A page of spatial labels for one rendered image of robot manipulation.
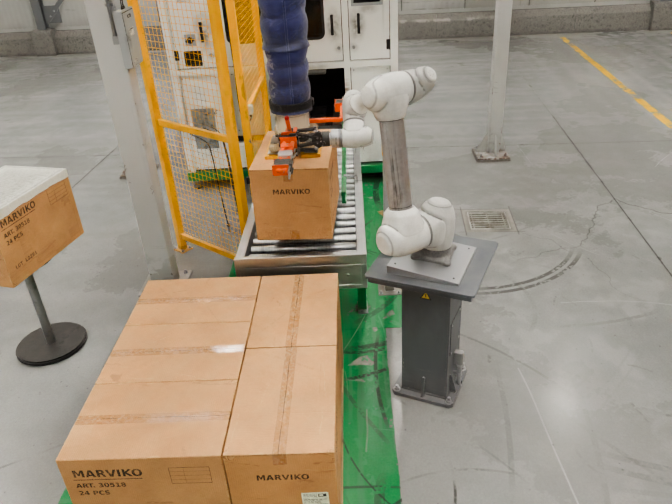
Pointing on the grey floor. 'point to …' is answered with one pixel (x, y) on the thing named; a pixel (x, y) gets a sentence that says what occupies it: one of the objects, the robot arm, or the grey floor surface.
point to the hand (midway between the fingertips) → (289, 140)
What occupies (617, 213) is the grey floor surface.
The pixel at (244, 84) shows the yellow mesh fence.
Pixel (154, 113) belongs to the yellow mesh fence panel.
